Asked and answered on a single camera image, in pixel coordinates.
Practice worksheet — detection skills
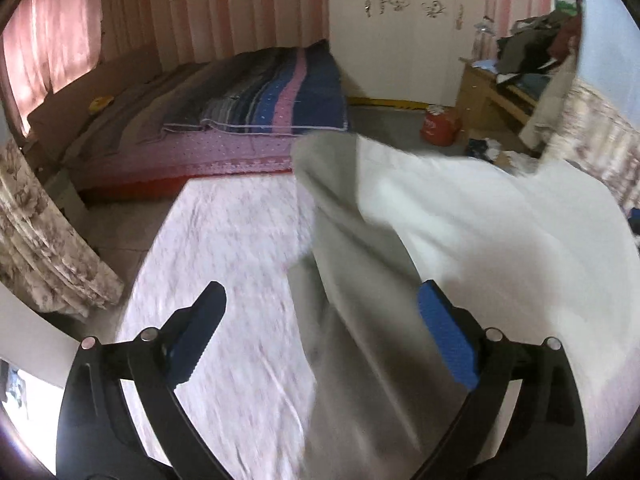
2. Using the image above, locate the pink window curtain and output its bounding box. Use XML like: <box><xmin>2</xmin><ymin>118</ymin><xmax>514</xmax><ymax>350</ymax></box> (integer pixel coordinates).
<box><xmin>0</xmin><ymin>0</ymin><xmax>108</xmax><ymax>137</ymax></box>

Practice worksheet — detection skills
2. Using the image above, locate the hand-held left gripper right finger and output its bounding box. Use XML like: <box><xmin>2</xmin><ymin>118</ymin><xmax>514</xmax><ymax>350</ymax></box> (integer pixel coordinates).
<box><xmin>412</xmin><ymin>280</ymin><xmax>588</xmax><ymax>480</ymax></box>

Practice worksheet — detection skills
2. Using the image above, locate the wooden desk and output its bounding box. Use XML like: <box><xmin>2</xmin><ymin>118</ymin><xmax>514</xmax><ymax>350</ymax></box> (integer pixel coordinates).
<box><xmin>455</xmin><ymin>57</ymin><xmax>547</xmax><ymax>155</ymax></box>

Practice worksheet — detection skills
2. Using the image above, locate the brown bed headboard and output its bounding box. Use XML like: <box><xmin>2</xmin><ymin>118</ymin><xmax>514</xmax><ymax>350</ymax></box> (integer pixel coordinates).
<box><xmin>25</xmin><ymin>42</ymin><xmax>167</xmax><ymax>161</ymax></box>

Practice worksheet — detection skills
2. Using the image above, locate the white wardrobe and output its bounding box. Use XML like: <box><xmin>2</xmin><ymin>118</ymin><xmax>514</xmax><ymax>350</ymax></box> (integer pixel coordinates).
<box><xmin>327</xmin><ymin>0</ymin><xmax>490</xmax><ymax>108</ymax></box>

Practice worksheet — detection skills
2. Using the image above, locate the striped blue pink blanket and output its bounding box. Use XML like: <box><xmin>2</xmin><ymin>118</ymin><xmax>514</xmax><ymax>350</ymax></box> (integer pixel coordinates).
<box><xmin>162</xmin><ymin>40</ymin><xmax>351</xmax><ymax>136</ymax></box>

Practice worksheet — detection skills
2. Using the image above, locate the blue floral curtain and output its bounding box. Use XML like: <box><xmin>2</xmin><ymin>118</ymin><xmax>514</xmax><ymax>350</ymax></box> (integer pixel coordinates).
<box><xmin>520</xmin><ymin>0</ymin><xmax>640</xmax><ymax>237</ymax></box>

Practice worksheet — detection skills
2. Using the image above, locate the beige and white jacket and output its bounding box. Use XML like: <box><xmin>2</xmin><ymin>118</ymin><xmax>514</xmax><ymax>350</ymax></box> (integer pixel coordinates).
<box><xmin>287</xmin><ymin>132</ymin><xmax>640</xmax><ymax>480</ymax></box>

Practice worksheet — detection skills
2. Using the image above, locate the pile of dark clothes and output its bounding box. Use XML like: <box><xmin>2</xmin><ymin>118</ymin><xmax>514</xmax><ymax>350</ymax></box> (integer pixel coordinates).
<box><xmin>495</xmin><ymin>7</ymin><xmax>584</xmax><ymax>82</ymax></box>

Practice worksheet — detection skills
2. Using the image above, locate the small dark cloth heap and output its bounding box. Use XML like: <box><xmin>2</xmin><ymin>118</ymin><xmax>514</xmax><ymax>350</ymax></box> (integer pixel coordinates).
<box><xmin>464</xmin><ymin>137</ymin><xmax>504</xmax><ymax>162</ymax></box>

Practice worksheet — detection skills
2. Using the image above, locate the beige floral curtain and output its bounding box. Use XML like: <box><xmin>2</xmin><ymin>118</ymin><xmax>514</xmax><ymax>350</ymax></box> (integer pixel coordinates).
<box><xmin>0</xmin><ymin>137</ymin><xmax>126</xmax><ymax>319</ymax></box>

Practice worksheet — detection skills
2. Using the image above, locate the red bag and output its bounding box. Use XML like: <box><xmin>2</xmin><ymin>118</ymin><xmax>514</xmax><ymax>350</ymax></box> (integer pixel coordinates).
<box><xmin>419</xmin><ymin>105</ymin><xmax>464</xmax><ymax>147</ymax></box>

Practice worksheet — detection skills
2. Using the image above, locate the pink dotted bed sheet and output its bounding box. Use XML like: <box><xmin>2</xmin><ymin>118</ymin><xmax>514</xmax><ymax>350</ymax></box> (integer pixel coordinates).
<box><xmin>65</xmin><ymin>127</ymin><xmax>297</xmax><ymax>192</ymax></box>

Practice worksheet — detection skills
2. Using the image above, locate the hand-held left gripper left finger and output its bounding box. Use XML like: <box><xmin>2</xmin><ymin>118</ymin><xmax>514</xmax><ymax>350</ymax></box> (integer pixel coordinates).
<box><xmin>55</xmin><ymin>281</ymin><xmax>228</xmax><ymax>480</ymax></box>

